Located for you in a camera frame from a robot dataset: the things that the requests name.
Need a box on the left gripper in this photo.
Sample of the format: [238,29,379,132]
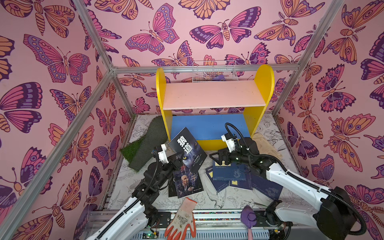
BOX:
[152,151,182,192]

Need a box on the purple old man cover book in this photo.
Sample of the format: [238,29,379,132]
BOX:
[173,167,204,198]

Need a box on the black wolf cover book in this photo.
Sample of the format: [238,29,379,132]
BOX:
[169,127,208,174]

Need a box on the black antler cover book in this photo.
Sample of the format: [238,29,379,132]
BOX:
[168,179,178,198]

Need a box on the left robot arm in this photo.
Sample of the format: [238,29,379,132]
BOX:
[88,144,184,240]

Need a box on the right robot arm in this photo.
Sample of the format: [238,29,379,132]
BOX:
[209,134,368,240]

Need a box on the top blue thread-bound book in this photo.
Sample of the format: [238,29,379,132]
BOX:
[213,162,247,181]

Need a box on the green artificial grass mat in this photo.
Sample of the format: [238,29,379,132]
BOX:
[120,116,168,172]

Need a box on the blue book lower left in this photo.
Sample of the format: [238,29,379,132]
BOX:
[205,167,229,193]

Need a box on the blue book lower middle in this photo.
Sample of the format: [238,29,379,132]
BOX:
[230,181,252,190]

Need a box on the beige work glove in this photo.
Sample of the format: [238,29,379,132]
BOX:
[252,133,283,160]

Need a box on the yellow pink blue bookshelf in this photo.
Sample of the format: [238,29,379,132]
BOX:
[156,65,275,151]

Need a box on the red white work glove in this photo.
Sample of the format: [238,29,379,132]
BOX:
[165,198,197,240]

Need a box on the blue book right front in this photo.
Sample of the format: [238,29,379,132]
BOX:
[251,173,283,200]

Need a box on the green circuit board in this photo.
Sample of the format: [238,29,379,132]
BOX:
[142,231,159,240]

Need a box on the purple item in basket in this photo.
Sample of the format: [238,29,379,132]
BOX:
[212,75,226,81]

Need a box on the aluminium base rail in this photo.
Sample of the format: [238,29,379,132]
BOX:
[79,210,328,240]

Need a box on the clear wire basket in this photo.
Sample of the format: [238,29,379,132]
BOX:
[192,60,239,83]

